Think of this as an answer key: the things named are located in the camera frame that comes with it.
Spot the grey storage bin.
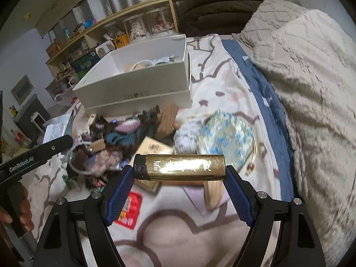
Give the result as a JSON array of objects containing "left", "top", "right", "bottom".
[{"left": 14, "top": 93, "right": 51, "bottom": 145}]

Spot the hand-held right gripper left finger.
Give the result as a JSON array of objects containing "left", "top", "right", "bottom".
[{"left": 33, "top": 165, "right": 135, "bottom": 267}]

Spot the brown leather wallet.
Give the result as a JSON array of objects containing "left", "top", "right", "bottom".
[{"left": 160, "top": 180, "right": 226, "bottom": 187}]

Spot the white doll in clear case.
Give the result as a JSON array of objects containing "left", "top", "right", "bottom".
[{"left": 124, "top": 15, "right": 146, "bottom": 41}]

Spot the white printed paper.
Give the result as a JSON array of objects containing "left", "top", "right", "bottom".
[{"left": 43, "top": 122, "right": 69, "bottom": 145}]

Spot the red doll in clear case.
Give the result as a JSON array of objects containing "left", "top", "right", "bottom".
[{"left": 147, "top": 8, "right": 177, "bottom": 35}]

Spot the blue quilt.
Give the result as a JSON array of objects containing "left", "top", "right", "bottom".
[{"left": 221, "top": 39, "right": 297, "bottom": 198}]

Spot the gold lighter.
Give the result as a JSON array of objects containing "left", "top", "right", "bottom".
[{"left": 133, "top": 154, "right": 225, "bottom": 181}]

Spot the wooden shelf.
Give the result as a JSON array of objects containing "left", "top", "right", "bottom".
[{"left": 44, "top": 0, "right": 267, "bottom": 81}]

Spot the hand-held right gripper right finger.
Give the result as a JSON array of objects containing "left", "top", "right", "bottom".
[{"left": 225, "top": 165, "right": 326, "bottom": 267}]

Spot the row of small figurines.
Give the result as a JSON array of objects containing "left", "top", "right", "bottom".
[{"left": 57, "top": 58, "right": 75, "bottom": 78}]

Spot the beige printed valance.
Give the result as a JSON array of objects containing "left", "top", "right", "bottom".
[{"left": 33, "top": 0, "right": 120, "bottom": 36}]

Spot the cream fluffy pillow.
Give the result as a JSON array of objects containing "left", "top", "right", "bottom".
[{"left": 239, "top": 0, "right": 309, "bottom": 62}]

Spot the lavender card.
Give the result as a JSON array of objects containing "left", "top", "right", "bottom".
[{"left": 182, "top": 186, "right": 207, "bottom": 214}]

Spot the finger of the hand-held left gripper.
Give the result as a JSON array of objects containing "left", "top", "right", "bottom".
[{"left": 36, "top": 134, "right": 74, "bottom": 159}]

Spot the framed wall panel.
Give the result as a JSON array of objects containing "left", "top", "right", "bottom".
[{"left": 10, "top": 75, "right": 35, "bottom": 105}]

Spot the brown ribbed case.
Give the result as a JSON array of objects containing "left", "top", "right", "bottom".
[{"left": 156, "top": 103, "right": 180, "bottom": 140}]

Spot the person's left hand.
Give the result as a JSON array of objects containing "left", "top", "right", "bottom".
[{"left": 0, "top": 185, "right": 34, "bottom": 232}]

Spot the white cardboard box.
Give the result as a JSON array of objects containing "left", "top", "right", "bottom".
[{"left": 72, "top": 33, "right": 192, "bottom": 110}]

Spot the lavender knitted pouch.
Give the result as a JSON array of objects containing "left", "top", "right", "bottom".
[{"left": 174, "top": 118, "right": 208, "bottom": 155}]

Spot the tan wooden piece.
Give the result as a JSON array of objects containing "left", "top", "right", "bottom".
[{"left": 204, "top": 181, "right": 233, "bottom": 210}]

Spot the white plastic ring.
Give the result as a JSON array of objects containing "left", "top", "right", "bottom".
[
  {"left": 68, "top": 142, "right": 95, "bottom": 176},
  {"left": 130, "top": 59, "right": 155, "bottom": 70}
]

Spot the white plastic bag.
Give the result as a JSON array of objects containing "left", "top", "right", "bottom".
[{"left": 54, "top": 87, "right": 81, "bottom": 109}]

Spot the brown comforter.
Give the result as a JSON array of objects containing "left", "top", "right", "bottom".
[{"left": 178, "top": 0, "right": 263, "bottom": 38}]

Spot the red snack packet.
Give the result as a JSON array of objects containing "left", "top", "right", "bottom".
[{"left": 114, "top": 192, "right": 143, "bottom": 230}]

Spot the beige printed card box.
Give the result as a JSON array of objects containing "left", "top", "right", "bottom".
[{"left": 133, "top": 136, "right": 175, "bottom": 193}]

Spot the small white plastic stool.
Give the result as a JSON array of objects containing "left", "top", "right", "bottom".
[{"left": 30, "top": 111, "right": 46, "bottom": 130}]

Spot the printed bed sheet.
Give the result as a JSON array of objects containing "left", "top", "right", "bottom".
[{"left": 28, "top": 35, "right": 292, "bottom": 267}]

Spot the cream fluffy blanket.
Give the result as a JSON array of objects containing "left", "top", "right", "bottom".
[{"left": 252, "top": 8, "right": 356, "bottom": 259}]

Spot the green cardboard box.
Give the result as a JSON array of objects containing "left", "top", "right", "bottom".
[{"left": 69, "top": 40, "right": 116, "bottom": 80}]

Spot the yellow box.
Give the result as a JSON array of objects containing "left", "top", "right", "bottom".
[{"left": 113, "top": 33, "right": 130, "bottom": 48}]

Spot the pink floral scrunchie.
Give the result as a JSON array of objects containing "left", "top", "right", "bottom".
[{"left": 89, "top": 152, "right": 123, "bottom": 173}]

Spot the blue floral pouch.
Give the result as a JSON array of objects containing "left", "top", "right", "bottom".
[{"left": 196, "top": 111, "right": 260, "bottom": 176}]

